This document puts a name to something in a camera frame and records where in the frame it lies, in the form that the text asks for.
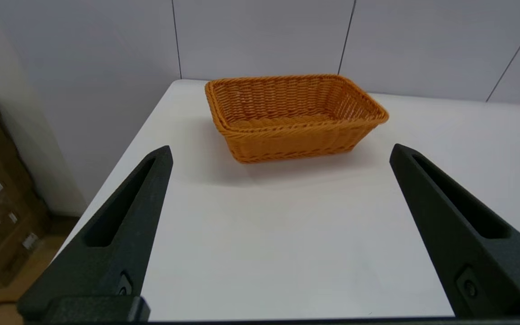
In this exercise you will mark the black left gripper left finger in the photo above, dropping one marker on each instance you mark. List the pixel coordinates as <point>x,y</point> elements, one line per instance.
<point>106,253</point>

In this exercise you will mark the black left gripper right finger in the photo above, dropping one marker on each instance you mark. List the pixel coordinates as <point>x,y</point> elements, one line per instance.
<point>476,262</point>

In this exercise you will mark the orange woven wicker basket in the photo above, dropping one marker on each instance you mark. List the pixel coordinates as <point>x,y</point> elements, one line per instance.
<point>287,140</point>

